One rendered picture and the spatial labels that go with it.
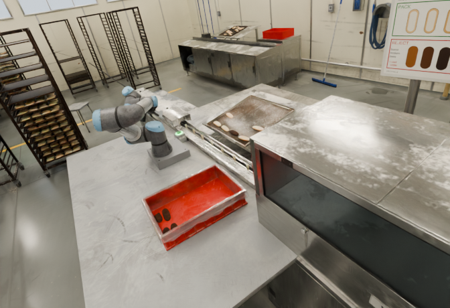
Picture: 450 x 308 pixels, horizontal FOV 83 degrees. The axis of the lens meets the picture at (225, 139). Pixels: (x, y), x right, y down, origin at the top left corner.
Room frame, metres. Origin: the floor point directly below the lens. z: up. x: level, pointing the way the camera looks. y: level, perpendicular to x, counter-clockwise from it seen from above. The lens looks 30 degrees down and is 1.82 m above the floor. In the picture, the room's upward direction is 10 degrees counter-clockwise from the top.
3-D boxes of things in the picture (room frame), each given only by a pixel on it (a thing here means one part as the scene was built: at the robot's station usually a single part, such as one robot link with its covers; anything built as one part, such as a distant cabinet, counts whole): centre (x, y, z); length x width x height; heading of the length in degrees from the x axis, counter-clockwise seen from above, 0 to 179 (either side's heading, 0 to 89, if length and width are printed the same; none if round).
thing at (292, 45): (5.19, -1.37, 0.44); 0.70 x 0.55 x 0.87; 30
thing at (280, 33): (5.19, -1.37, 0.93); 0.51 x 0.36 x 0.13; 34
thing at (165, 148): (1.60, 0.46, 0.93); 0.15 x 0.15 x 0.10
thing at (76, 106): (4.42, 2.49, 0.23); 0.36 x 0.36 x 0.46; 79
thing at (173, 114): (2.60, 0.66, 0.89); 1.25 x 0.18 x 0.09; 30
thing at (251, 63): (5.85, -0.51, 0.51); 3.00 x 1.26 x 1.03; 30
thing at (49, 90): (3.31, 2.31, 0.89); 0.60 x 0.59 x 1.78; 119
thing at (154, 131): (1.60, 0.47, 1.05); 0.13 x 0.12 x 0.14; 90
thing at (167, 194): (1.03, 0.22, 0.88); 0.49 x 0.34 x 0.10; 117
